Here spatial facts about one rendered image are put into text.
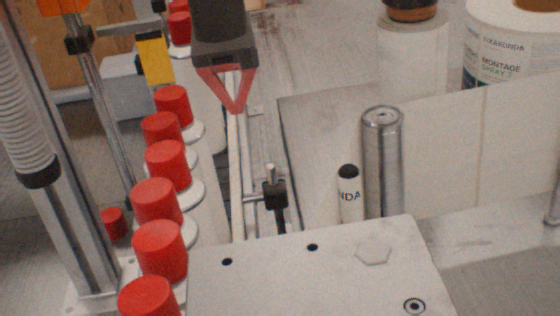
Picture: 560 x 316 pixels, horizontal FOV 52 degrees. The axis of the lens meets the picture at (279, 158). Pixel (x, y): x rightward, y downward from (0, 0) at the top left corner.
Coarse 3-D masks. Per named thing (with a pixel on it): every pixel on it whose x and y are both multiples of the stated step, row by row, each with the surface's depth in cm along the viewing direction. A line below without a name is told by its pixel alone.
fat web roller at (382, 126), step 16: (368, 112) 51; (384, 112) 50; (400, 112) 50; (368, 128) 49; (384, 128) 48; (400, 128) 49; (368, 144) 50; (384, 144) 49; (400, 144) 50; (368, 160) 51; (384, 160) 50; (400, 160) 51; (368, 176) 52; (384, 176) 51; (400, 176) 52; (368, 192) 53; (384, 192) 52; (400, 192) 53; (368, 208) 55; (384, 208) 53; (400, 208) 54
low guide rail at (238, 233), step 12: (228, 72) 97; (228, 84) 93; (228, 120) 83; (228, 132) 80; (228, 144) 78; (228, 156) 76; (240, 180) 72; (240, 192) 69; (240, 204) 67; (240, 216) 65; (240, 228) 63; (240, 240) 61
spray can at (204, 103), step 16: (176, 16) 73; (176, 32) 72; (176, 48) 74; (176, 64) 74; (176, 80) 76; (192, 80) 75; (192, 96) 76; (208, 96) 77; (192, 112) 78; (208, 112) 78; (208, 128) 79; (224, 144) 82
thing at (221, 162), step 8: (224, 112) 93; (224, 120) 90; (224, 152) 83; (216, 160) 81; (224, 160) 81; (216, 168) 80; (224, 168) 79; (224, 176) 78; (224, 184) 76; (224, 192) 75; (224, 200) 73
